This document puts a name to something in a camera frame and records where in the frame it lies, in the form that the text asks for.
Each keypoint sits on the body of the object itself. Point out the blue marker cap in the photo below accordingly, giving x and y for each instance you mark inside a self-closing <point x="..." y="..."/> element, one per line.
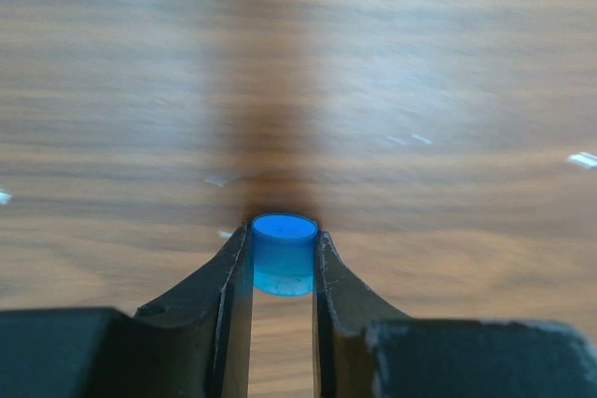
<point x="283" y="247"/>

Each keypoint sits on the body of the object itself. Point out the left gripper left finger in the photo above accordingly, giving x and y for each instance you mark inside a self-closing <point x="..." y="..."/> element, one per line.
<point x="191" y="341"/>

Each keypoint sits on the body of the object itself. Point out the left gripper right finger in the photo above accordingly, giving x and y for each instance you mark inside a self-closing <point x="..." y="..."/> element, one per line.
<point x="365" y="347"/>

